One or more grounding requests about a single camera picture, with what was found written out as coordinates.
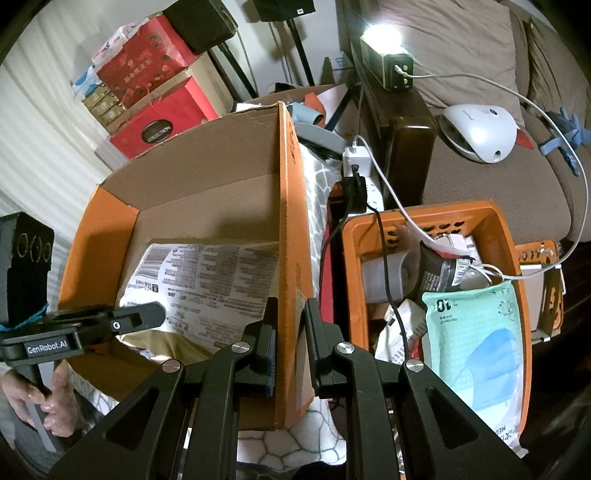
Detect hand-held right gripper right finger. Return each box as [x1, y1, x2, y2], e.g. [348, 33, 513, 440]
[305, 299, 536, 480]

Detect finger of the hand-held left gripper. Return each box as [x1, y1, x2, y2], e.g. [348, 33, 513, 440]
[111, 302, 165, 337]

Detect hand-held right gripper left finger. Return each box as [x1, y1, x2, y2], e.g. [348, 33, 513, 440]
[48, 298, 279, 480]

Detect orange cardboard box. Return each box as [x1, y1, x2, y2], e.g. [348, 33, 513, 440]
[60, 100, 317, 432]

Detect person's left hand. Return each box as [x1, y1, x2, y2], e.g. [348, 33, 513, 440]
[0, 360, 85, 437]

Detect tan paper packet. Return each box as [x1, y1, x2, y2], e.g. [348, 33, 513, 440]
[115, 329, 215, 366]

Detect white printed packet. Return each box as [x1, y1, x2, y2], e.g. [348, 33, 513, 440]
[117, 242, 280, 357]

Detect red flat bag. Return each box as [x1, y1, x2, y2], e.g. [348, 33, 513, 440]
[320, 198, 348, 326]

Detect white plastic container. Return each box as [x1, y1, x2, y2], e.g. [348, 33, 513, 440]
[360, 250, 422, 304]

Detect black foil packet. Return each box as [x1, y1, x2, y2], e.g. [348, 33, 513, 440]
[417, 240, 477, 295]

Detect green face mask packet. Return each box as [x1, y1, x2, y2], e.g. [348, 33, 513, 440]
[421, 281, 526, 459]

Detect black charger plug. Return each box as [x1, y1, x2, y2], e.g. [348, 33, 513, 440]
[338, 176, 369, 205]

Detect white power strip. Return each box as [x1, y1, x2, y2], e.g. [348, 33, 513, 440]
[342, 145, 385, 215]

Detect stack of gold green boxes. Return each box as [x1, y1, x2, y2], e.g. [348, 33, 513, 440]
[82, 82, 126, 131]

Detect blue white tissue pack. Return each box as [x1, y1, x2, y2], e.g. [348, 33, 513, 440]
[71, 66, 101, 97]

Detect white charger plug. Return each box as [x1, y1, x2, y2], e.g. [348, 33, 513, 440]
[344, 146, 373, 169]

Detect dark wooden armrest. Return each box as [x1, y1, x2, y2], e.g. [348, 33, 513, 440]
[353, 41, 438, 208]

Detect blue grey hair dryer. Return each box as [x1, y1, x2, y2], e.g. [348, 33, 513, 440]
[287, 102, 328, 128]

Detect small orange plastic basket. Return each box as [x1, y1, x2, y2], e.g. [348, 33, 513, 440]
[514, 239, 565, 342]

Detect pink white packet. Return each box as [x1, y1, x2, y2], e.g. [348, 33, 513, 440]
[92, 25, 131, 66]

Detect red patterned gift box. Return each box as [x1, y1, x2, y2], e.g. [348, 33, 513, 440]
[93, 13, 200, 101]

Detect open cardboard box with clutter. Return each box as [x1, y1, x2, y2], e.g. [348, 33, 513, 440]
[242, 82, 354, 121]

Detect white handheld vacuum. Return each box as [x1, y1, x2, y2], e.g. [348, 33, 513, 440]
[438, 104, 522, 165]

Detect black speaker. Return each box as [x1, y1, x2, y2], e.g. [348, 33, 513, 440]
[164, 0, 237, 55]
[253, 0, 317, 22]

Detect black lamp power bank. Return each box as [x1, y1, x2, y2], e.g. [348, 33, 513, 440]
[359, 21, 415, 92]

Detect black speaker stand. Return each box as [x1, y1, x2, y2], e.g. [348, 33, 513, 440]
[283, 17, 317, 88]

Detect blue toy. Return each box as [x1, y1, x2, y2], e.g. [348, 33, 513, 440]
[539, 107, 586, 177]

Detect brown sofa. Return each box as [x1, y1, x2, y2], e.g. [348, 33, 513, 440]
[336, 0, 591, 243]

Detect black charger cable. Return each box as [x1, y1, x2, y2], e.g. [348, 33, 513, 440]
[318, 166, 413, 370]

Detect short white cable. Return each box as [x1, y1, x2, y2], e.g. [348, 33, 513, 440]
[353, 135, 439, 245]

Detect long white cable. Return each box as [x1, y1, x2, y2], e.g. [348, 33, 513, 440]
[397, 67, 580, 282]

